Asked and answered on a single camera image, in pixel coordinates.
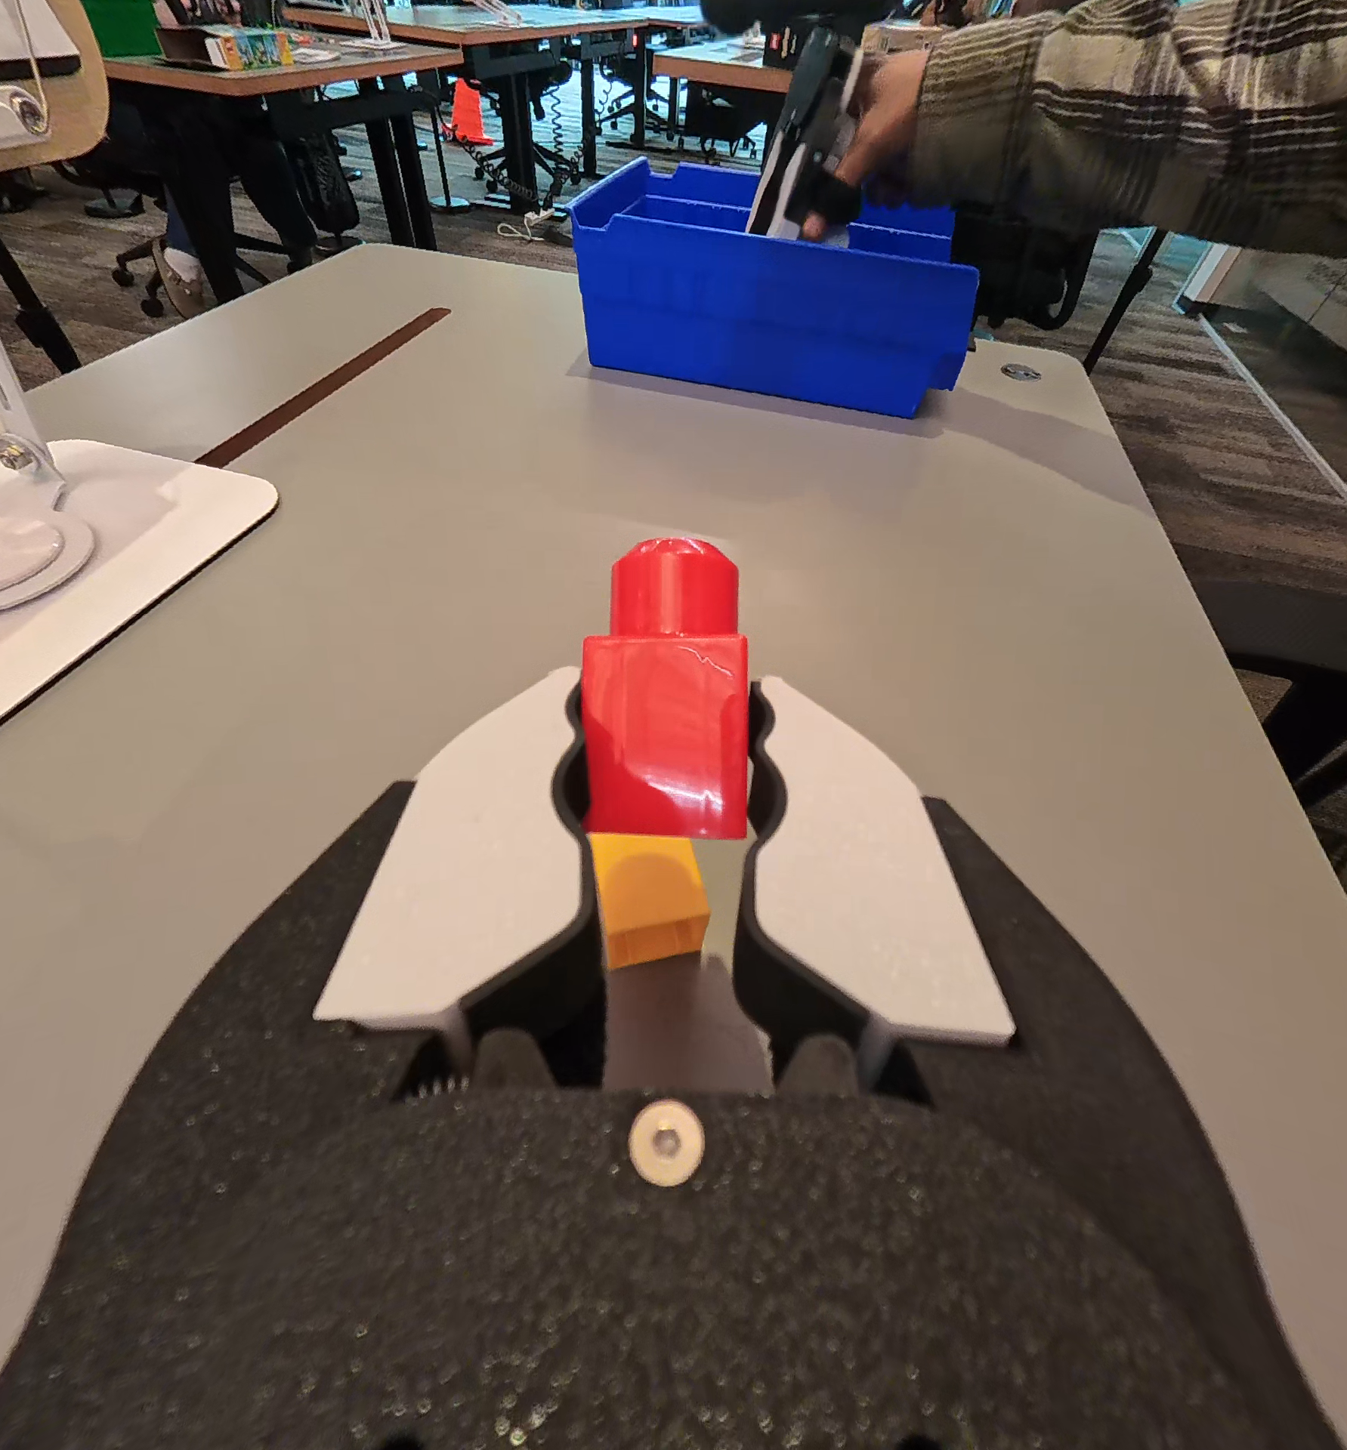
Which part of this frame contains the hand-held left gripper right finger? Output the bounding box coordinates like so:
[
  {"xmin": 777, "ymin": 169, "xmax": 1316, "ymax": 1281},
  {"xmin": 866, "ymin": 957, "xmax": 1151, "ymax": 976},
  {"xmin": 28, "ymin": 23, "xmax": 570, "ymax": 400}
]
[{"xmin": 732, "ymin": 674, "xmax": 1015, "ymax": 1089}]

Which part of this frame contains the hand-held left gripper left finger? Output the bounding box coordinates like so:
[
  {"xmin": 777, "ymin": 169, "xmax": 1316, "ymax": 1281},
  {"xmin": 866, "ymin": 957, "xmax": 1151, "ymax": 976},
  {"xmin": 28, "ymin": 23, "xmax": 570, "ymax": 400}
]
[{"xmin": 312, "ymin": 665, "xmax": 606, "ymax": 1089}]

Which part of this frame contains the blue plastic bin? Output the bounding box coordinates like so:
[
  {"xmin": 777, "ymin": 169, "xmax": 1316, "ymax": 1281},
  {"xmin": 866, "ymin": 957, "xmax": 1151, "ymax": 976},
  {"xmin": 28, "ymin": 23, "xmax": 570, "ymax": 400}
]
[{"xmin": 567, "ymin": 156, "xmax": 980, "ymax": 420}]

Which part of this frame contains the orange mega block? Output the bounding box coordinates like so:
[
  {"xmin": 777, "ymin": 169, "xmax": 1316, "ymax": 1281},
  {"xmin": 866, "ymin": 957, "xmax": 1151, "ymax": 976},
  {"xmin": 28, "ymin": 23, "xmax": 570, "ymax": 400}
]
[{"xmin": 586, "ymin": 834, "xmax": 711, "ymax": 971}]

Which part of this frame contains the red mega block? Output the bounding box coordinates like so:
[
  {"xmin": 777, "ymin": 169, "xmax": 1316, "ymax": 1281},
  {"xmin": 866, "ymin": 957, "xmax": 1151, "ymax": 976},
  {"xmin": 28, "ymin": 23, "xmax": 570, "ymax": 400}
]
[{"xmin": 578, "ymin": 535, "xmax": 750, "ymax": 841}]

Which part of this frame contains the person's right forearm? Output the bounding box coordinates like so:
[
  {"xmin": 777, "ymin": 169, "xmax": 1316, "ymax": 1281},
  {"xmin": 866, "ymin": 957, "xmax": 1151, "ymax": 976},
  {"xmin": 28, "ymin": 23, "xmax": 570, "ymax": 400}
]
[{"xmin": 909, "ymin": 0, "xmax": 1347, "ymax": 274}]

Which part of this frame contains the person's right hand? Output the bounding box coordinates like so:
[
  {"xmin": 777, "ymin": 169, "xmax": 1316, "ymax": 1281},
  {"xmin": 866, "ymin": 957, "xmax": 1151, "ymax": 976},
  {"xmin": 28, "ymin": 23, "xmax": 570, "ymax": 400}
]
[{"xmin": 841, "ymin": 48, "xmax": 935, "ymax": 188}]

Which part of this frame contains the wood top office desk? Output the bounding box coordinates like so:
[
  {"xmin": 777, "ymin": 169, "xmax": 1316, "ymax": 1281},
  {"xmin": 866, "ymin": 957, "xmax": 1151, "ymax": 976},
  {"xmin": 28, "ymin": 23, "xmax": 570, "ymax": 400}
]
[
  {"xmin": 647, "ymin": 39, "xmax": 798, "ymax": 160},
  {"xmin": 104, "ymin": 42, "xmax": 464, "ymax": 252}
]

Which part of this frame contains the black office chair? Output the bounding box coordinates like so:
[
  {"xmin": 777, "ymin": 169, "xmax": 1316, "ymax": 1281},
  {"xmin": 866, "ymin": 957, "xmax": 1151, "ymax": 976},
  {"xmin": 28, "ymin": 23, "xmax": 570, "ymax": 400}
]
[{"xmin": 953, "ymin": 201, "xmax": 1095, "ymax": 332}]

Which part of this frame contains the black tripod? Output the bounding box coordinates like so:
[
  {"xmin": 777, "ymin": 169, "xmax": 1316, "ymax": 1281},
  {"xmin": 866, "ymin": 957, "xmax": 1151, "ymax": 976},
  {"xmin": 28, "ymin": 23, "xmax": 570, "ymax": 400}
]
[{"xmin": 1081, "ymin": 226, "xmax": 1170, "ymax": 375}]

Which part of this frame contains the green box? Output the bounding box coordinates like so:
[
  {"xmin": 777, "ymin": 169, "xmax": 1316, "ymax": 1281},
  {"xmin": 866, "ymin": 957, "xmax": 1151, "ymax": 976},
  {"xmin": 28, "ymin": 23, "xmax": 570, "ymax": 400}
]
[{"xmin": 81, "ymin": 0, "xmax": 167, "ymax": 58}]

